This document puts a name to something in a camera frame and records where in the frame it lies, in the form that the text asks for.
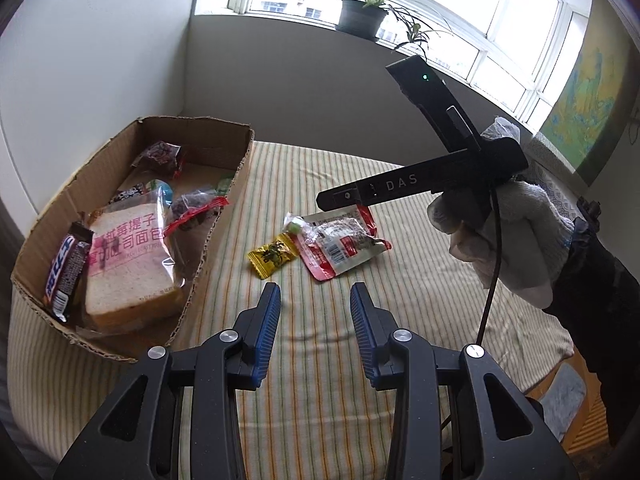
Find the window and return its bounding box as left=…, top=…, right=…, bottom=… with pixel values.
left=192, top=0, right=596, bottom=126

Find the person's right hand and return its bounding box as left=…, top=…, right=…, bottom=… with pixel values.
left=427, top=116, right=576, bottom=308

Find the potted spider plant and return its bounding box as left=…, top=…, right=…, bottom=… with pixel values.
left=336, top=0, right=413, bottom=41

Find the small trailing plant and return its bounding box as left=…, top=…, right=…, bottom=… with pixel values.
left=387, top=2, right=453, bottom=58

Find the dark red snack packet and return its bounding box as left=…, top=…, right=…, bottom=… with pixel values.
left=131, top=141, right=183, bottom=178

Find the red white snack packet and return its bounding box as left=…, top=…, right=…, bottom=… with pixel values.
left=285, top=207, right=393, bottom=282

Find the green quail egg packet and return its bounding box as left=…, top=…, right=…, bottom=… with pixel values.
left=145, top=179, right=175, bottom=211

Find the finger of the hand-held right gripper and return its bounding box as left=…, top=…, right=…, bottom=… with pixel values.
left=316, top=182, right=376, bottom=213

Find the dark chocolate bar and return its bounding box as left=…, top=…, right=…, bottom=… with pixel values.
left=42, top=222, right=95, bottom=323

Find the wrapped sliced bread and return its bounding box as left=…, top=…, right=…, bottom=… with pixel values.
left=82, top=205, right=186, bottom=331

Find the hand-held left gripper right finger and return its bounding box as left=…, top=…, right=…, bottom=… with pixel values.
left=350, top=282, right=581, bottom=480

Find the cardboard box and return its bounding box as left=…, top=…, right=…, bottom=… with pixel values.
left=10, top=116, right=255, bottom=363

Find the yellow candy packet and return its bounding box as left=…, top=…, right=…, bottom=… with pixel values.
left=247, top=234, right=300, bottom=281

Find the wall map poster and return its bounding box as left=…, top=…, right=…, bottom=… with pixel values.
left=537, top=10, right=636, bottom=186

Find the white lace cloth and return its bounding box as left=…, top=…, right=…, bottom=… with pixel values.
left=527, top=132, right=593, bottom=221

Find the black patterned snack packet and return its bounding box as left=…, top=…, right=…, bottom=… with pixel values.
left=109, top=183, right=148, bottom=206

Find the grey floor mat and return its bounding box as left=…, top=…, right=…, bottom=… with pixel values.
left=537, top=362, right=587, bottom=443

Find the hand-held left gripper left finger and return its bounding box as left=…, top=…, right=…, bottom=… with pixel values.
left=52, top=282, right=282, bottom=480

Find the black cable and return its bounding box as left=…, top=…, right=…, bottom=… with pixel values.
left=440, top=185, right=503, bottom=431

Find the clear dried fruit packet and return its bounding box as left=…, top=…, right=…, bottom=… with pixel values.
left=165, top=187, right=231, bottom=233

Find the person's right forearm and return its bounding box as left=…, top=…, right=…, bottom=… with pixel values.
left=542, top=200, right=640, bottom=451

